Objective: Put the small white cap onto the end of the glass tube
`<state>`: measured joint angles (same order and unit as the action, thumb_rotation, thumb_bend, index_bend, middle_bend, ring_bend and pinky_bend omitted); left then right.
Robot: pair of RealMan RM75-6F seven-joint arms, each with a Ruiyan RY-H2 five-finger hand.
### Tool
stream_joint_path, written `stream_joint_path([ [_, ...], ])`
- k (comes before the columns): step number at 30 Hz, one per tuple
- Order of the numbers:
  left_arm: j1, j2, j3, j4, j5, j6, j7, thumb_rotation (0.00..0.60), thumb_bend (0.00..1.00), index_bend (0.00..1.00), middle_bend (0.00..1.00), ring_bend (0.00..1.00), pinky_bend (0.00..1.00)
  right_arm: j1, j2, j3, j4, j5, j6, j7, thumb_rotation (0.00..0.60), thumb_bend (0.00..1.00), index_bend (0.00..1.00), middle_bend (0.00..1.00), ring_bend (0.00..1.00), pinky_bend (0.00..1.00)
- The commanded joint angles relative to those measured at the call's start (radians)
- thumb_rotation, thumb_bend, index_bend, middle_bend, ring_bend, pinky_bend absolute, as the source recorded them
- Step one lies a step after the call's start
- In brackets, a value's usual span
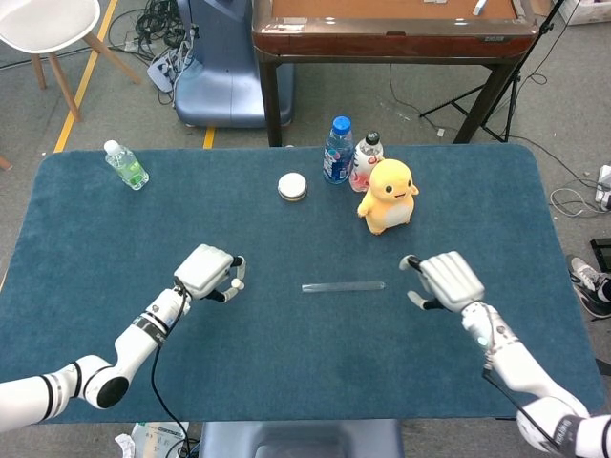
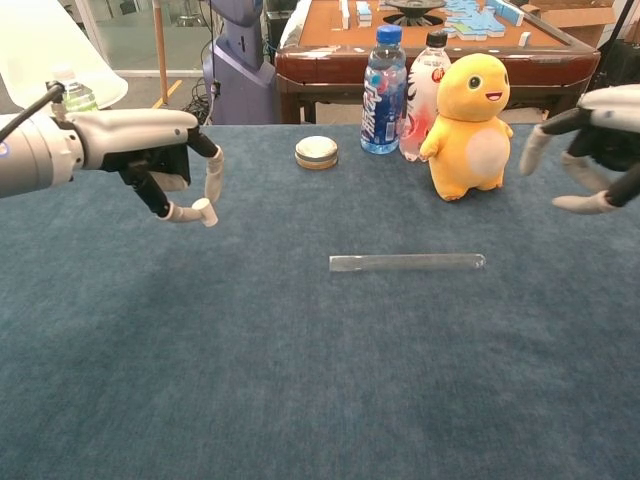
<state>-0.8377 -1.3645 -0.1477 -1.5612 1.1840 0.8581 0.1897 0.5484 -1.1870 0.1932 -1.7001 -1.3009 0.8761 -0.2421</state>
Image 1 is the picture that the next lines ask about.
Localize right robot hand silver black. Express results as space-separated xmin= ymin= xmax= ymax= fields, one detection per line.
xmin=398 ymin=251 xmax=486 ymax=314

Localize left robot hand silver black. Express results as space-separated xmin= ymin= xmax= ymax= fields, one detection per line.
xmin=173 ymin=243 xmax=248 ymax=302

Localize clear glass test tube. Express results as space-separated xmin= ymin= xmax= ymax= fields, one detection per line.
xmin=301 ymin=281 xmax=387 ymax=294

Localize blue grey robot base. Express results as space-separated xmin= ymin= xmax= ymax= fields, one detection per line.
xmin=198 ymin=419 xmax=406 ymax=458

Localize yellow plush toy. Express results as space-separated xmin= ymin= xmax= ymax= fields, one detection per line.
xmin=357 ymin=158 xmax=420 ymax=236

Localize round tin white lid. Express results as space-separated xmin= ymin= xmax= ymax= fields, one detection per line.
xmin=277 ymin=172 xmax=308 ymax=202

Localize green label water bottle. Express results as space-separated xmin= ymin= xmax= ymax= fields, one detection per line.
xmin=103 ymin=139 xmax=150 ymax=191

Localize blue carpet table mat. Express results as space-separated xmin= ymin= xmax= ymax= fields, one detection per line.
xmin=0 ymin=144 xmax=606 ymax=425

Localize grey black sneaker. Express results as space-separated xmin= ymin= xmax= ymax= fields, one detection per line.
xmin=567 ymin=256 xmax=611 ymax=320

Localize black flat box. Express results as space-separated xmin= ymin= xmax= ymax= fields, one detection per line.
xmin=590 ymin=237 xmax=611 ymax=269

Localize black cap pink label bottle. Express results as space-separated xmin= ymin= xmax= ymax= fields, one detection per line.
xmin=348 ymin=132 xmax=385 ymax=193

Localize blue cap water bottle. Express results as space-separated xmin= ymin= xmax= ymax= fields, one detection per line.
xmin=322 ymin=115 xmax=355 ymax=186

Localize black tripod stand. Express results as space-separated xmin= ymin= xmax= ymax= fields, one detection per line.
xmin=419 ymin=0 xmax=569 ymax=144

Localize blue grey machine base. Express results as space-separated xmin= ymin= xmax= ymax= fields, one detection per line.
xmin=174 ymin=0 xmax=296 ymax=129

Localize white power strip with plugs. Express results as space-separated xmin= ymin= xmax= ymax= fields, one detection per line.
xmin=146 ymin=47 xmax=191 ymax=94

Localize brown mahjong table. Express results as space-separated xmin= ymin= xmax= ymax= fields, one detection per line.
xmin=251 ymin=0 xmax=540 ymax=148

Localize white chair wooden legs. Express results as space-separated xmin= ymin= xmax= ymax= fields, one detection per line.
xmin=0 ymin=0 xmax=143 ymax=123

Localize cardboard box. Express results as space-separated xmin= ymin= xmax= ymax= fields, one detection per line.
xmin=558 ymin=0 xmax=611 ymax=26

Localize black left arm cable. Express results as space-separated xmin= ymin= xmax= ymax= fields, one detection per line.
xmin=150 ymin=279 xmax=193 ymax=458

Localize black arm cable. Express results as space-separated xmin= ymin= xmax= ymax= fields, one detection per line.
xmin=150 ymin=279 xmax=193 ymax=458
xmin=480 ymin=304 xmax=563 ymax=453

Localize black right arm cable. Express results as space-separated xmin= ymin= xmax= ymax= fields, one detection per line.
xmin=480 ymin=304 xmax=563 ymax=453

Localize white cable coil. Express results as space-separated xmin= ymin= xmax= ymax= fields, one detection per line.
xmin=549 ymin=187 xmax=605 ymax=219

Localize black cable bundle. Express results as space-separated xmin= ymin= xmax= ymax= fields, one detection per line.
xmin=108 ymin=0 xmax=192 ymax=63

